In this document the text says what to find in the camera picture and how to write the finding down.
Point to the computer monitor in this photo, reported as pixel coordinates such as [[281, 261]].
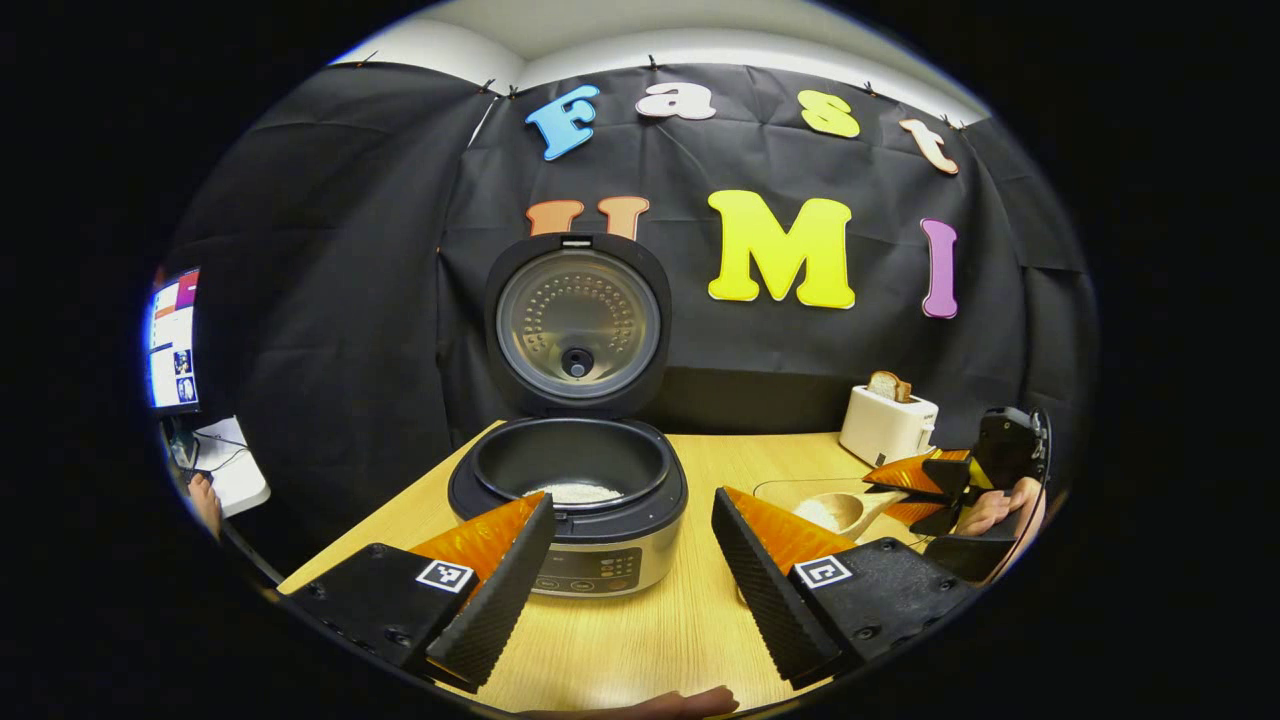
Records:
[[173, 340]]

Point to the white rice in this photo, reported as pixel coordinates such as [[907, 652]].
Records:
[[575, 492]]

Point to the wooden spoon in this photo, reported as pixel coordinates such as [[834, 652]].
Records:
[[858, 500]]

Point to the grey silver rice cooker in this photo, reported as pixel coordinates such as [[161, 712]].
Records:
[[580, 330]]

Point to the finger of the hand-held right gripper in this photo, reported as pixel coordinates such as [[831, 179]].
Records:
[[925, 515], [925, 472]]

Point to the white side desk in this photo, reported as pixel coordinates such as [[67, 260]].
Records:
[[240, 485]]

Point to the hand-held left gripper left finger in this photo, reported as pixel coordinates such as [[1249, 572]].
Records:
[[505, 590]]

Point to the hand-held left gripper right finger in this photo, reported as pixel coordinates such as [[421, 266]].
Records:
[[760, 590]]

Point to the black backdrop cloth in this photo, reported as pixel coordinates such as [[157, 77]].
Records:
[[350, 300]]

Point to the white toaster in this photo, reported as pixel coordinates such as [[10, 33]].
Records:
[[885, 430]]

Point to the toasted bread slice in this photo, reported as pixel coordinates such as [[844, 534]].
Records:
[[904, 391], [882, 386]]

